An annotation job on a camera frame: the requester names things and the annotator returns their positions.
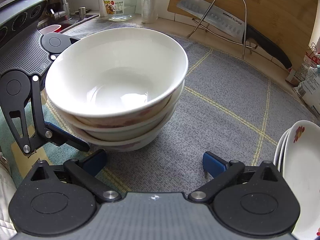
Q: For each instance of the metal wire rack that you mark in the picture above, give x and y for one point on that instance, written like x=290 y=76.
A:
x=206 y=14

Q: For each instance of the white bowl pink flower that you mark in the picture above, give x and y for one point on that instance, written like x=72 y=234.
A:
x=117 y=77

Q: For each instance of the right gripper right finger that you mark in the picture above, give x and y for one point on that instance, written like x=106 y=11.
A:
x=225 y=174

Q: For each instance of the teal happy everyday mat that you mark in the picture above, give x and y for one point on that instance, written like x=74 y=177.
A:
x=54 y=155

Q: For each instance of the bamboo cutting board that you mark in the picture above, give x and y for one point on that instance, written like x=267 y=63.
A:
x=288 y=23

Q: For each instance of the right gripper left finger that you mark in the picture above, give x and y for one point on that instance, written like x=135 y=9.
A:
x=83 y=172

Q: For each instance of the white clipped food bags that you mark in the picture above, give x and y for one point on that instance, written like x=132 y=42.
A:
x=305 y=79

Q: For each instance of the kitchen knife black handle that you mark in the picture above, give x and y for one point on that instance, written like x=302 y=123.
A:
x=269 y=46

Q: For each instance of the stack of plastic cups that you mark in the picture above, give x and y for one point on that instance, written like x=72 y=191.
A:
x=149 y=11

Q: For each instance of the red white sink basin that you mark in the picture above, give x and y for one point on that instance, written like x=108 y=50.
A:
x=55 y=28

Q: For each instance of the grey checked cloth mat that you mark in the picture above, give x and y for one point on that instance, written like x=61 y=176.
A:
x=227 y=107

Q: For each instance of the white floral bowl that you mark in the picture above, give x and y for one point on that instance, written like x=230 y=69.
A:
x=126 y=145
x=127 y=132

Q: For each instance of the stained white fruit plate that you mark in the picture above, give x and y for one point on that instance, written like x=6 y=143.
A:
x=301 y=172

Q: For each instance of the chrome sink faucet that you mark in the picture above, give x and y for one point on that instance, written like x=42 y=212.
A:
x=59 y=10

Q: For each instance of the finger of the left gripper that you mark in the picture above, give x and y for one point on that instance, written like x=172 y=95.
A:
x=58 y=137

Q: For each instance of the white quilted jacket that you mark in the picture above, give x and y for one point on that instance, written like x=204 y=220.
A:
x=7 y=190

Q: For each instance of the glass jar with label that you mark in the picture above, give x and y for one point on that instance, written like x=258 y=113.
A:
x=120 y=10

